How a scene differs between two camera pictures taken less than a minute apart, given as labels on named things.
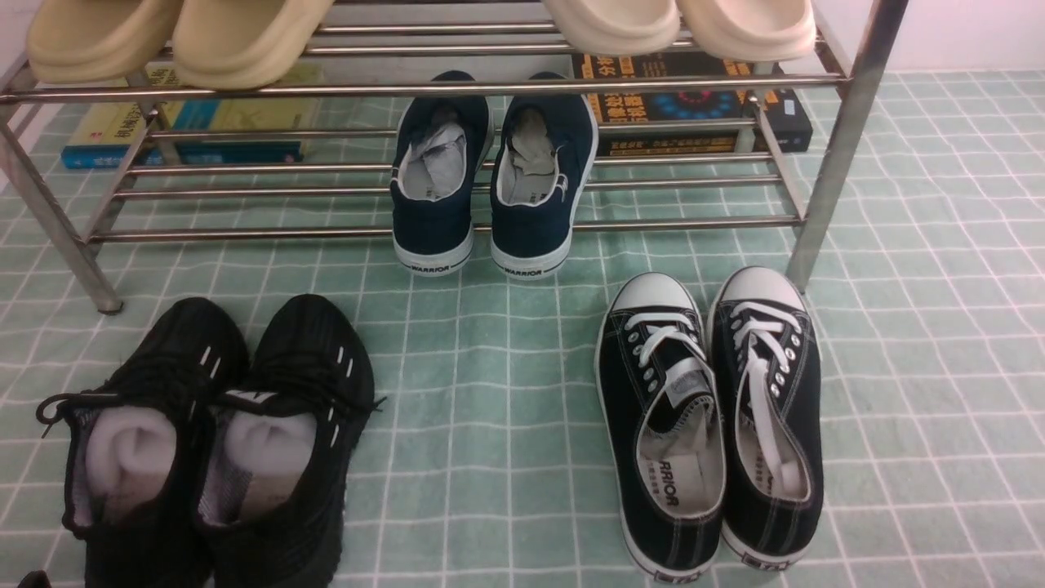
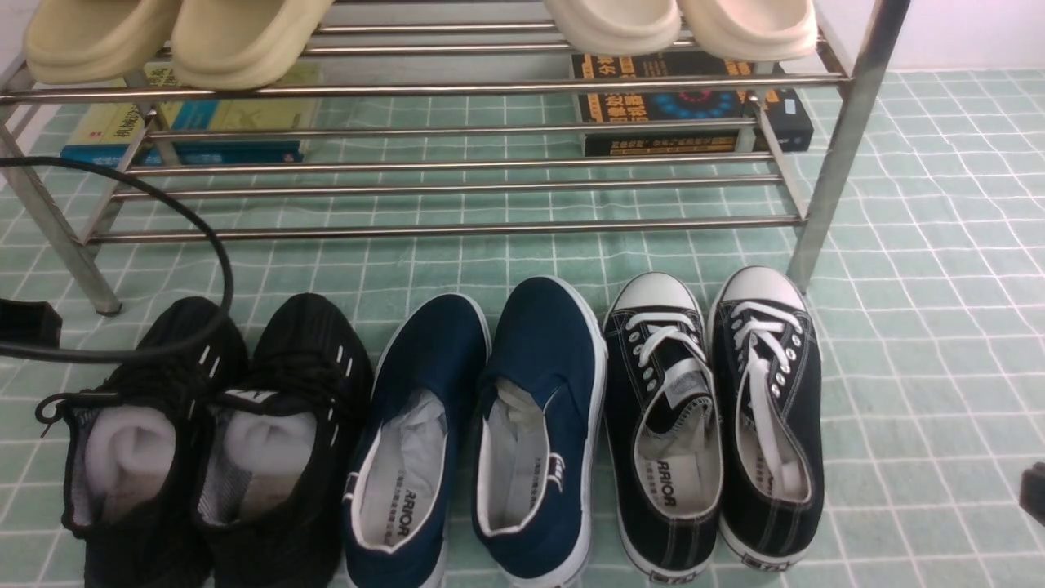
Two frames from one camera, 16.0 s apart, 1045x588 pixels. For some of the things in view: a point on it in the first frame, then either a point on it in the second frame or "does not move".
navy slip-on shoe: (442, 148) to (404, 480)
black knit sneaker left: (136, 451) does not move
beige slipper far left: (95, 42) does not move
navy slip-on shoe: (544, 162) to (539, 433)
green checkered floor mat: (915, 228) does not move
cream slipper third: (615, 28) does not move
